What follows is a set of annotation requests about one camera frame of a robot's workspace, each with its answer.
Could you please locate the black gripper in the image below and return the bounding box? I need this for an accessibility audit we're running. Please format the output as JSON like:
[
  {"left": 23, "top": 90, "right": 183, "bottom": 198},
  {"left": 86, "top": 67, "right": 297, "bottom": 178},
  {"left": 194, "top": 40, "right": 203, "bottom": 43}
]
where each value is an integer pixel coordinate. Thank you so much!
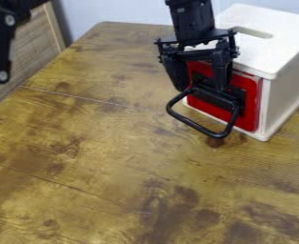
[{"left": 154, "top": 0, "right": 238, "bottom": 92}]

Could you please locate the red drawer front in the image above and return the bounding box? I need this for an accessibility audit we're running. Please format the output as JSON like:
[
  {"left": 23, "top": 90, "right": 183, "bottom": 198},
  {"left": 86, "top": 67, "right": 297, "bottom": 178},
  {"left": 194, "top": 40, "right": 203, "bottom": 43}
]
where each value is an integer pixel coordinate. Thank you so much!
[{"left": 187, "top": 61, "right": 261, "bottom": 132}]

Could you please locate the white wooden box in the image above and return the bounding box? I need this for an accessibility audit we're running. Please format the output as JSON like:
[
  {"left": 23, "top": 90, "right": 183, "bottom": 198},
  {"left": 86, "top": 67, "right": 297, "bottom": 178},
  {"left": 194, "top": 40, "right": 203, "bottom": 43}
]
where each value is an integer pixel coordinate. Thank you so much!
[{"left": 216, "top": 4, "right": 299, "bottom": 141}]

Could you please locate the black metal drawer handle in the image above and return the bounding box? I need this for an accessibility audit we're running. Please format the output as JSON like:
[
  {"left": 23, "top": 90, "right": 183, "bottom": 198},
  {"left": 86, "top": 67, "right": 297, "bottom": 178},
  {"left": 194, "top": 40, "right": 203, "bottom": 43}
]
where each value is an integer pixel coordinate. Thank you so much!
[{"left": 165, "top": 71, "right": 246, "bottom": 139}]

